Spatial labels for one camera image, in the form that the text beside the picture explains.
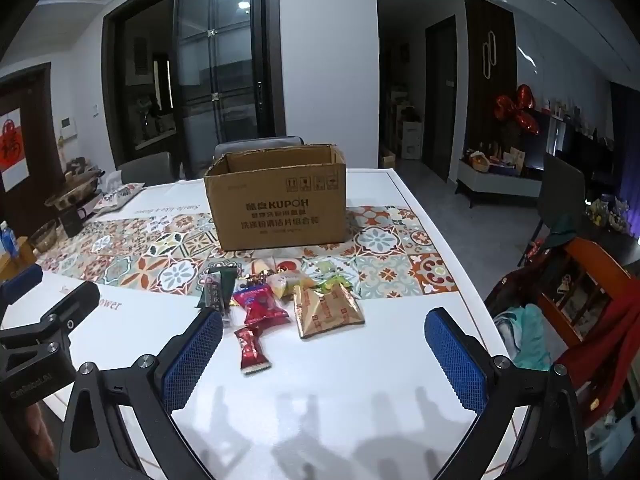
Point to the metal hot pot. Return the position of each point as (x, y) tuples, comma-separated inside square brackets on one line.
[(76, 188)]

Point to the red candy wrapper packet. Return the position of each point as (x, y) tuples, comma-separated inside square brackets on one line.
[(261, 306)]

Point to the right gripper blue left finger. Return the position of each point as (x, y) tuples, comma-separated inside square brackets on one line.
[(96, 443)]

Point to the blue cap water bottle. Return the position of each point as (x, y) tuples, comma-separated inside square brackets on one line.
[(9, 241)]

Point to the person left hand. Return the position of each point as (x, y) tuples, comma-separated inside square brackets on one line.
[(38, 434)]

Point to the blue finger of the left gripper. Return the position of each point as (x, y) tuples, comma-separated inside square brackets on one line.
[(61, 319), (15, 288)]

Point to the white patterned snack bag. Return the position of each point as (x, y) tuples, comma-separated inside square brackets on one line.
[(116, 200)]

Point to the yellow cheese snack packet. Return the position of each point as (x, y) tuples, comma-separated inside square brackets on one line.
[(283, 283)]

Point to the brown cardboard box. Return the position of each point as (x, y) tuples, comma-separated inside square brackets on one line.
[(279, 197)]

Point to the dark green snack packet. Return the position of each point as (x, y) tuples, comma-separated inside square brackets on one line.
[(217, 291)]

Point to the green jelly snack packet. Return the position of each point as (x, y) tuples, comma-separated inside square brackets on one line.
[(331, 271)]

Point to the small dark red snack bar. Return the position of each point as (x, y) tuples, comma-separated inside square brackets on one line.
[(253, 359)]

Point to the black mug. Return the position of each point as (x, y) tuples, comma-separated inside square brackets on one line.
[(72, 220)]

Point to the glass bowl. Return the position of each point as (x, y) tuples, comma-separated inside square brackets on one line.
[(45, 237)]

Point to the dark chair by cabinet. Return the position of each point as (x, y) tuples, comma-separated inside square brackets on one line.
[(560, 205)]

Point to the grey dining chair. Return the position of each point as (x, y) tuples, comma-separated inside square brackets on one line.
[(155, 169), (256, 144)]

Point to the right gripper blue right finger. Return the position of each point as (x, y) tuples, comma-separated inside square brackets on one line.
[(550, 444)]

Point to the red paper door decoration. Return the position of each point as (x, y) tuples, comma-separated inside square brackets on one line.
[(13, 162)]

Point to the white low cabinet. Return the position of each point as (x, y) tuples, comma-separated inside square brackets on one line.
[(485, 188)]

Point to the red wooden chair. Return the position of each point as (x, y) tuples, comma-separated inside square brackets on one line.
[(592, 305)]

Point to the red foil balloon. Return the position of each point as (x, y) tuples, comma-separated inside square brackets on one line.
[(518, 109)]

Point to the patterned tile tablecloth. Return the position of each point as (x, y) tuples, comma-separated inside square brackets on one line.
[(387, 253)]

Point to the gold triangular snack packet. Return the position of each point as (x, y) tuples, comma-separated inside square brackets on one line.
[(320, 312)]

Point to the black glass sliding door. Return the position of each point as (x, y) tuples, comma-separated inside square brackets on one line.
[(185, 76)]

